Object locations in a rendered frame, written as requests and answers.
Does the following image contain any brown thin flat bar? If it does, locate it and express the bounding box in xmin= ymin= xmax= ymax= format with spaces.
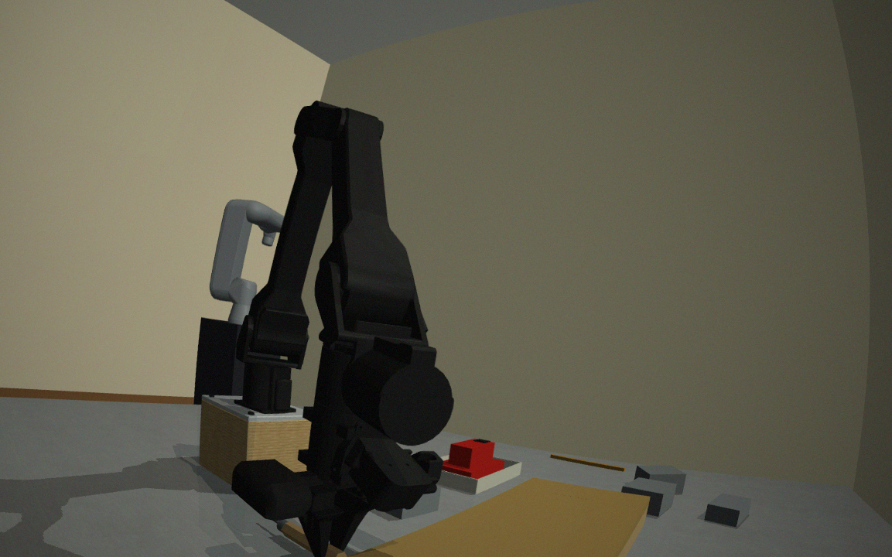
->
xmin=551 ymin=454 xmax=626 ymax=472

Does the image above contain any awl with wooden handle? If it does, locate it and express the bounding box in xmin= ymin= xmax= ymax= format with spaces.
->
xmin=275 ymin=519 xmax=347 ymax=557

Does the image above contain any tan wooden floor panel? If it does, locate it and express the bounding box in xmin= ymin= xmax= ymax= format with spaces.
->
xmin=348 ymin=477 xmax=650 ymax=557

